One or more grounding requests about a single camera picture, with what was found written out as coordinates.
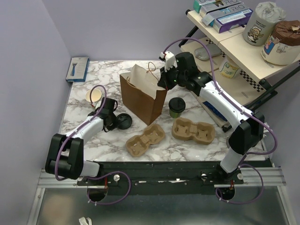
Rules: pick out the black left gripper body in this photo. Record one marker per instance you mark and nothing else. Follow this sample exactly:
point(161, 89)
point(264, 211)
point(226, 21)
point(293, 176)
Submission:
point(114, 123)

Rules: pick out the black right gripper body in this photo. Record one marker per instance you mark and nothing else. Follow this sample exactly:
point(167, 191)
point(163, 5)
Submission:
point(172, 78)

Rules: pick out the black plastic cup lid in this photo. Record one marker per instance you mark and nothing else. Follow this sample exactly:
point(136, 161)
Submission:
point(124, 121)
point(177, 105)

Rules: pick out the green paper cup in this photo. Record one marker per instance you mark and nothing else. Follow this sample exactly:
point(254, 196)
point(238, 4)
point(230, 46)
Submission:
point(174, 114)
point(94, 97)

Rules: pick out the brown cardboard cup carrier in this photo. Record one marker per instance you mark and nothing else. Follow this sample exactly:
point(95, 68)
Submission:
point(139, 144)
point(200, 132)

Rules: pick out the brown paper bag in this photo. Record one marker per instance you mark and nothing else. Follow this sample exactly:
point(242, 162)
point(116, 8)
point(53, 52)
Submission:
point(141, 94)

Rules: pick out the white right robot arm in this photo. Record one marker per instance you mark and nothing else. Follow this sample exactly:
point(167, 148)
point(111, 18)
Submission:
point(248, 132)

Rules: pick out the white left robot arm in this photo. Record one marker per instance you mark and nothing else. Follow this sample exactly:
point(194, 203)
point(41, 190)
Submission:
point(65, 157)

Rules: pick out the grey stone-shaped pouch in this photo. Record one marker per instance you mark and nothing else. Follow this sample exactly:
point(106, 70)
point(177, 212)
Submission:
point(202, 54)

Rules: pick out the white printed mug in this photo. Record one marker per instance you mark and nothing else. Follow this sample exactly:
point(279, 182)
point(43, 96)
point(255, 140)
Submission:
point(228, 68)

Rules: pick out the blue snack package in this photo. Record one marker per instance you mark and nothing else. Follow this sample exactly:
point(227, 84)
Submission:
point(214, 110)

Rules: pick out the beige black folding shelf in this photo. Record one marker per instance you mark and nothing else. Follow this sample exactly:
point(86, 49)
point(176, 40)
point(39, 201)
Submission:
point(258, 79)

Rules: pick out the blue razor package box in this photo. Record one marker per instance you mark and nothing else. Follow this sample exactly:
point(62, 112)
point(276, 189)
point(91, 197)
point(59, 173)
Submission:
point(78, 69)

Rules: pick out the purple toothpaste box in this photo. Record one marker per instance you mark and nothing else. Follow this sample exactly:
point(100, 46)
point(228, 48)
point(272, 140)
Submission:
point(231, 21)

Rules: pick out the grey toothpaste box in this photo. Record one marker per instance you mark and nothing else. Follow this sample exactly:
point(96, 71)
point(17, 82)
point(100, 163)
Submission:
point(215, 10)

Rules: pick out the grey tissue paper roll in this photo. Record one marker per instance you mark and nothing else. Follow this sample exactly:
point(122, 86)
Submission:
point(262, 22)

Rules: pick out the white plastic scrap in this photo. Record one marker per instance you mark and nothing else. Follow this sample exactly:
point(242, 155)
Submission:
point(85, 221)

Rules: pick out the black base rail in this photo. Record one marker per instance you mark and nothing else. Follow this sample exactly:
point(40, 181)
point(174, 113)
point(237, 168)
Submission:
point(161, 178)

